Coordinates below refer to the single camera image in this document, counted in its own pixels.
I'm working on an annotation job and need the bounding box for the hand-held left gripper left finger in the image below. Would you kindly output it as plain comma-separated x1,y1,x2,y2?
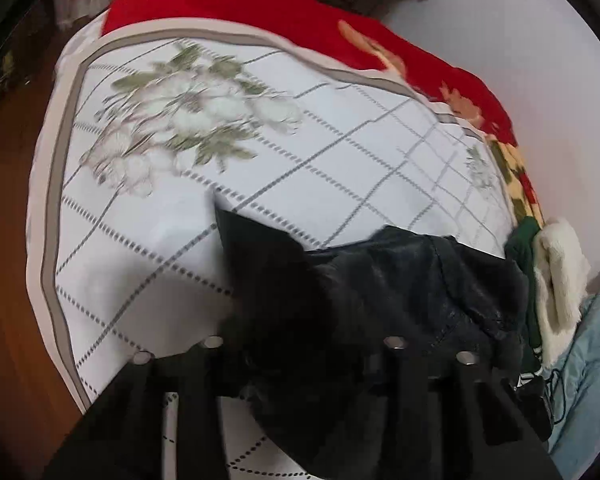
42,335,231,480

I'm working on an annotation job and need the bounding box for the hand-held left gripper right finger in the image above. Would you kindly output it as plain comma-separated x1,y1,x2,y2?
375,335,563,480

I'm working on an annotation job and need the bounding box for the black leather jacket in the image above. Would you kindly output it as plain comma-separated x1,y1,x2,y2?
214,206,536,480

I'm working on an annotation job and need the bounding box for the light blue quilt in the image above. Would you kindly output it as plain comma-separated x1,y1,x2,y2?
547,267,600,471

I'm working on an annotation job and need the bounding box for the dark green folded garment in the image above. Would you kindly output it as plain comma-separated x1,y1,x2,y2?
504,216,548,386

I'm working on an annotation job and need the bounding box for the white fleece folded garment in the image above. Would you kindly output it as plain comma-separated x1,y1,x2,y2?
532,217,592,368

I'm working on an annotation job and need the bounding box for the white checked flower mat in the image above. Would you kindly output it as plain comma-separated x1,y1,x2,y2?
25,17,518,480

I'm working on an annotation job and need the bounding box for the red floral blanket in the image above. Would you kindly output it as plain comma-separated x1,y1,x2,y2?
102,0,546,231

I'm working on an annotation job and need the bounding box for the black cable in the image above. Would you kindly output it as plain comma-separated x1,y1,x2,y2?
547,367,568,426

